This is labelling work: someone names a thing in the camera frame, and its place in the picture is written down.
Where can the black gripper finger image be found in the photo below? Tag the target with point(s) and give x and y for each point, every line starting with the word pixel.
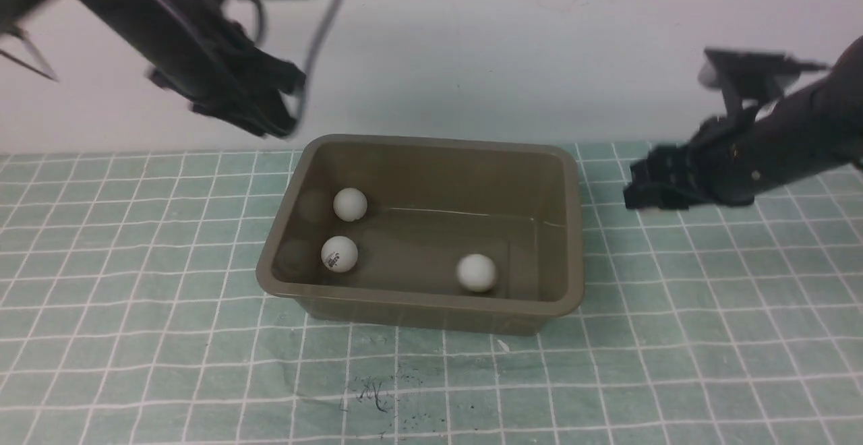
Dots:
pixel 271 118
pixel 665 164
pixel 270 72
pixel 648 196

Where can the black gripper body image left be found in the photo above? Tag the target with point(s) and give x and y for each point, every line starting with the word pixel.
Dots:
pixel 211 65

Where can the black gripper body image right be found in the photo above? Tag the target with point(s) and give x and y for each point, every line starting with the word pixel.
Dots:
pixel 726 163

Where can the white ball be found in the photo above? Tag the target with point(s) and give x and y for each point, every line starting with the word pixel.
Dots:
pixel 476 273
pixel 339 254
pixel 350 204

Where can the olive green plastic bin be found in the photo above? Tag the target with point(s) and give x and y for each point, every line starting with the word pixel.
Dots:
pixel 431 202

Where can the green grid cutting mat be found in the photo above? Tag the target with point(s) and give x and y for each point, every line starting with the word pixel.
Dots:
pixel 131 315

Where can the black cable image left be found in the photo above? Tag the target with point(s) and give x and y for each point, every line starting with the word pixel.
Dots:
pixel 313 52

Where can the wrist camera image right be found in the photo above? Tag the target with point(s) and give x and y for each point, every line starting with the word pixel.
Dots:
pixel 758 76

